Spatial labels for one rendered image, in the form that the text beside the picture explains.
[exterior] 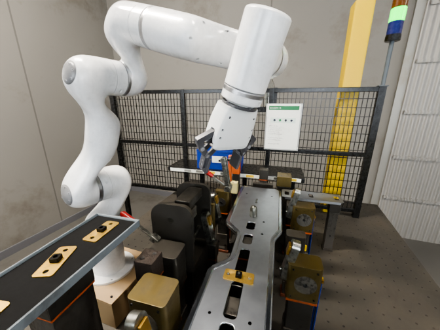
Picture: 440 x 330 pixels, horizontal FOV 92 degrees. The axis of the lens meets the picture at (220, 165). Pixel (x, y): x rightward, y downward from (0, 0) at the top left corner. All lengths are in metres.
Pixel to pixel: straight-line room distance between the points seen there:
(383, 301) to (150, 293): 0.94
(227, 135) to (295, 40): 2.33
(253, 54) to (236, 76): 0.04
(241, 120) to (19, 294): 0.50
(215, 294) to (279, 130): 1.13
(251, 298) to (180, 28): 0.63
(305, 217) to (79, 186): 0.85
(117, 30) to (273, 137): 1.13
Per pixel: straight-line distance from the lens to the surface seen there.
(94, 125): 0.74
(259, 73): 0.41
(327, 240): 1.32
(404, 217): 3.11
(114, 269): 1.01
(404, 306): 1.23
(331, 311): 1.07
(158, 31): 0.53
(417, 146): 2.87
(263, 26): 0.41
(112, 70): 0.69
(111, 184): 0.86
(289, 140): 1.50
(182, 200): 0.65
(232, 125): 0.44
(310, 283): 0.70
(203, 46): 0.50
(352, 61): 1.58
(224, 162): 0.99
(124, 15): 0.62
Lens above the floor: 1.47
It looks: 17 degrees down
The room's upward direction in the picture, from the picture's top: straight up
